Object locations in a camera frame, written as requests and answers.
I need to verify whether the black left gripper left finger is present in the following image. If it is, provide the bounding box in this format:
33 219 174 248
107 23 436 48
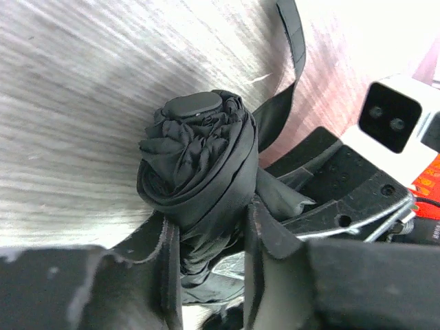
1 213 182 329

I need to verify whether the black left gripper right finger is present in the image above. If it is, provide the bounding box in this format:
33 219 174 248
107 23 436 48
244 201 439 329

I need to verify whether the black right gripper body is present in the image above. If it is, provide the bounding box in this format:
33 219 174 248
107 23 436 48
266 127 414 242

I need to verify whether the black folding umbrella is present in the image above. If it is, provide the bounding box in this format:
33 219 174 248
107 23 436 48
136 0 317 305

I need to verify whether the red plastic shopping basket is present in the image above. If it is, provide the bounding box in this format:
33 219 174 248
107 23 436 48
410 160 439 220

